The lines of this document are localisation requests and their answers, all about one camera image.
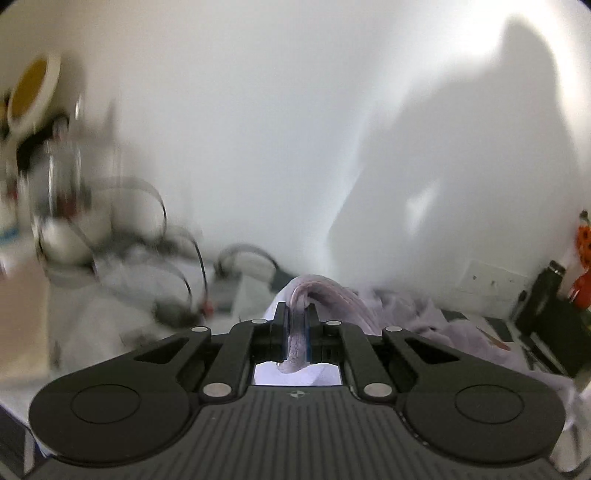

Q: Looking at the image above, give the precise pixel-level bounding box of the beige box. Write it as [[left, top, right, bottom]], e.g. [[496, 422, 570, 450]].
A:
[[0, 258, 51, 381]]

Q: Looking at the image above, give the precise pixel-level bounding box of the lavender fleece pajama top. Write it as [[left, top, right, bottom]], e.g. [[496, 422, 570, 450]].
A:
[[265, 274, 583, 416]]

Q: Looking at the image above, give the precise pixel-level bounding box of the round yellow white object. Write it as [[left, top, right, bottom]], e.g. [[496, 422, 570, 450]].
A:
[[6, 52, 62, 134]]

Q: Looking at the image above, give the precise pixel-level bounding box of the white wall outlet panel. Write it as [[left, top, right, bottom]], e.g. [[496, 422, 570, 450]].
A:
[[464, 259, 528, 297]]

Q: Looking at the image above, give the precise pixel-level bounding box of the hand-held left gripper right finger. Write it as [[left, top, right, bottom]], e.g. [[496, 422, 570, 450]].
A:
[[305, 304, 458, 401]]

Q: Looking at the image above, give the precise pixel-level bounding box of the black thermos bottle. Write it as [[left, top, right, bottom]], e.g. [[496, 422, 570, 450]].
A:
[[515, 261, 567, 334]]

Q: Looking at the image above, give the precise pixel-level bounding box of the black cable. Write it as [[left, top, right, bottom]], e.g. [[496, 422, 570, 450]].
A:
[[92, 175, 287, 324]]

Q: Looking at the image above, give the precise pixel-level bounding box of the orange flower bouquet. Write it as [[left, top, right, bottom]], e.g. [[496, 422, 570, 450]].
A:
[[575, 210, 591, 269]]

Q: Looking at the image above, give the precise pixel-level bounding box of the black box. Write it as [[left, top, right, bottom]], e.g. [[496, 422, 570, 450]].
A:
[[517, 295, 591, 380]]

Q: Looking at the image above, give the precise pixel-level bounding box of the red vase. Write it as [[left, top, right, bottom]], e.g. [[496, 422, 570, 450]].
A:
[[568, 271, 591, 311]]

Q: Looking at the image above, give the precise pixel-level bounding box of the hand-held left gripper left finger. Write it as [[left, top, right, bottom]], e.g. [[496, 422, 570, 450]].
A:
[[134, 302, 291, 401]]

